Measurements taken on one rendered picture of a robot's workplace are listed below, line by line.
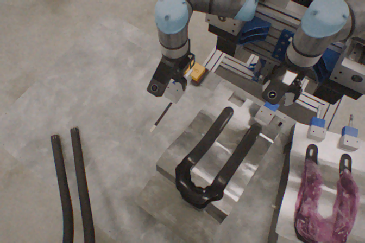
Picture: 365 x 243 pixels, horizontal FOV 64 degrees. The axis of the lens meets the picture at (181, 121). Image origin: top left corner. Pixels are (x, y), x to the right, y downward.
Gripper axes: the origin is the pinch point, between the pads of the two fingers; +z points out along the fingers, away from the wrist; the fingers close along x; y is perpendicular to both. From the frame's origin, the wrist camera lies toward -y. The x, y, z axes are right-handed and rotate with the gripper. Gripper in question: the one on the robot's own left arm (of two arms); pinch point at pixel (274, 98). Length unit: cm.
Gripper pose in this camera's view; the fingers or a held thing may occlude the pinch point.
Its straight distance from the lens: 92.2
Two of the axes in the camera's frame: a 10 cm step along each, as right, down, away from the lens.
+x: -8.1, -5.3, 2.4
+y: 5.8, -7.6, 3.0
